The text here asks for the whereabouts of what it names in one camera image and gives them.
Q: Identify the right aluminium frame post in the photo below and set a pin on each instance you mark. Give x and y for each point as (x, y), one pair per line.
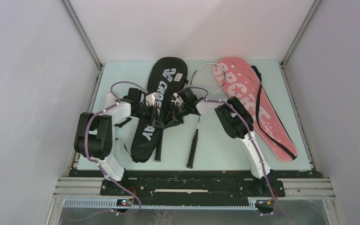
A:
(301, 31)

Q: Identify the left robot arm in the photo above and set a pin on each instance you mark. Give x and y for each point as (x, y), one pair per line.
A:
(95, 132)

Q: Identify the pink sport racket bag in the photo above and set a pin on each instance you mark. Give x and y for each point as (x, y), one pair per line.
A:
(244, 81)

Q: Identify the white shuttlecock tube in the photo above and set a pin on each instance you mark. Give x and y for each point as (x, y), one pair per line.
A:
(110, 100)

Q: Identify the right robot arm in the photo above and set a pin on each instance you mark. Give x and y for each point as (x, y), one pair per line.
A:
(236, 121)

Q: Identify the left aluminium frame post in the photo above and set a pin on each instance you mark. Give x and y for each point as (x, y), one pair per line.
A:
(70, 10)

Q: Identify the black racket bag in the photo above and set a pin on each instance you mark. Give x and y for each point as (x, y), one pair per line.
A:
(167, 76)

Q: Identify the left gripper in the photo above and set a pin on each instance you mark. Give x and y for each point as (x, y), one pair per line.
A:
(151, 117)

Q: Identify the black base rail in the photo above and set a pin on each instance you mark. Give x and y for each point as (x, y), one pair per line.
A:
(199, 188)

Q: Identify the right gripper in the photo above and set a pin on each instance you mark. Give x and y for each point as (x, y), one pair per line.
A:
(178, 117)

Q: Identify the aluminium frame post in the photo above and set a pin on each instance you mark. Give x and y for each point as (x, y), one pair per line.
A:
(70, 10)
(301, 31)

